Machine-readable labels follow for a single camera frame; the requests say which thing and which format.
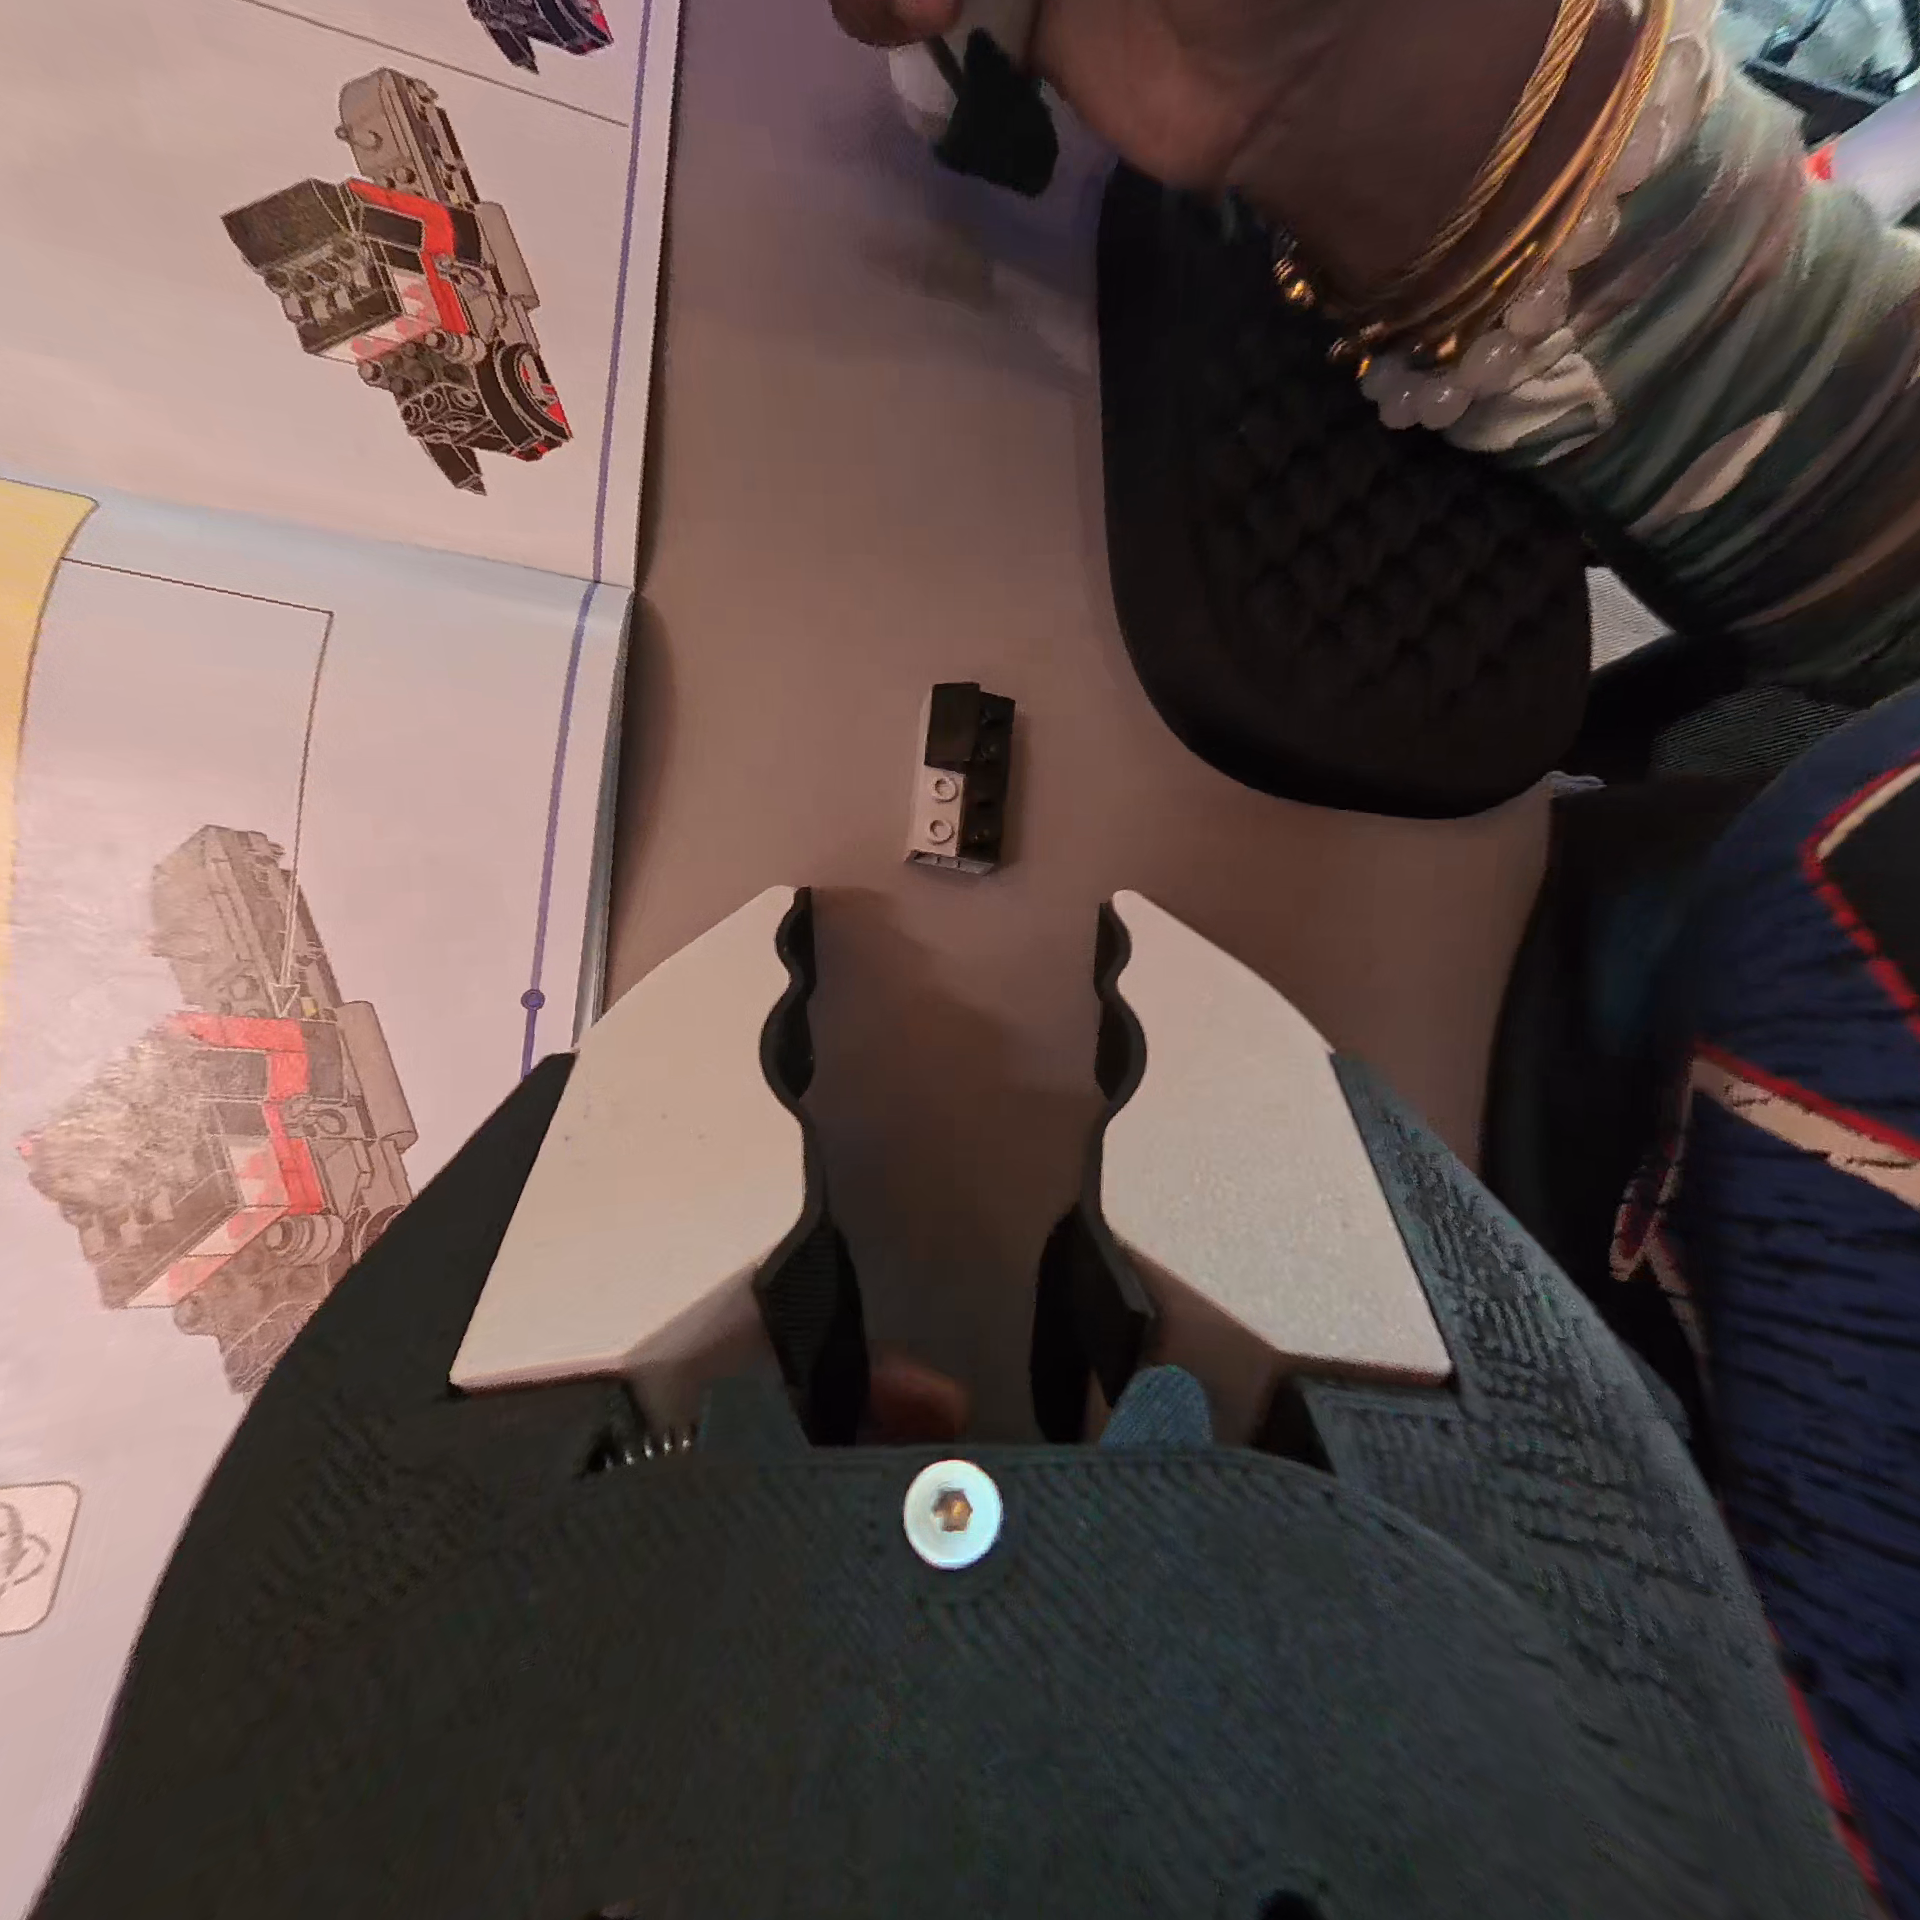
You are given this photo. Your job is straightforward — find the white bead bracelet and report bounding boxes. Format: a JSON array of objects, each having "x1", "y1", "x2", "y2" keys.
[{"x1": 1357, "y1": 195, "x2": 1626, "y2": 433}]

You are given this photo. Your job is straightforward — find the twisted gold bangle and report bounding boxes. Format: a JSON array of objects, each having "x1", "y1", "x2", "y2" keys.
[{"x1": 1387, "y1": 0, "x2": 1609, "y2": 294}]

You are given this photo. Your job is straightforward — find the person's right forearm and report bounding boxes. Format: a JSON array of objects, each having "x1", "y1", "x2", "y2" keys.
[{"x1": 1441, "y1": 0, "x2": 1920, "y2": 692}]

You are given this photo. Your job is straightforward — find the thin gold bangle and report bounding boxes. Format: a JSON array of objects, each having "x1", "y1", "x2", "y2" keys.
[{"x1": 1274, "y1": 0, "x2": 1680, "y2": 378}]

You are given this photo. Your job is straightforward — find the person's black jacket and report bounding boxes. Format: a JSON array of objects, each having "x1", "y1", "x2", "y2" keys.
[{"x1": 1476, "y1": 637, "x2": 1920, "y2": 1353}]

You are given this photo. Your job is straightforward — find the person's blue printed shirt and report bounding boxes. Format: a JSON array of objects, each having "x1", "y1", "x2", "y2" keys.
[{"x1": 1612, "y1": 704, "x2": 1920, "y2": 1920}]

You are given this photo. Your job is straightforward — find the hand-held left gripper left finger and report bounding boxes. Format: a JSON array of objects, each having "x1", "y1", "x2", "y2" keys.
[{"x1": 447, "y1": 882, "x2": 872, "y2": 1447}]

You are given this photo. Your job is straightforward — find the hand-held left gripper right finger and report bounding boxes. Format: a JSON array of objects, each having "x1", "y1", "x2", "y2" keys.
[{"x1": 1034, "y1": 889, "x2": 1458, "y2": 1447}]

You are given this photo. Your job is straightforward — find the toy brick instruction booklet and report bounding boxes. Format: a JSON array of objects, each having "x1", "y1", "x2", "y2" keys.
[{"x1": 0, "y1": 0, "x2": 685, "y2": 1909}]

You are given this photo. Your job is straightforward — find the grey and black toy brick assembly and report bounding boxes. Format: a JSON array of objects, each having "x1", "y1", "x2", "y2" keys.
[{"x1": 904, "y1": 682, "x2": 1020, "y2": 882}]

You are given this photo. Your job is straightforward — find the black bumpy cushion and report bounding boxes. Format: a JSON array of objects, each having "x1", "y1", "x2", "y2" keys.
[{"x1": 1095, "y1": 157, "x2": 1596, "y2": 821}]

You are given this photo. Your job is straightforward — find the person's right hand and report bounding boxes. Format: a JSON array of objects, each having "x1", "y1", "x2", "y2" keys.
[{"x1": 832, "y1": 0, "x2": 1570, "y2": 282}]

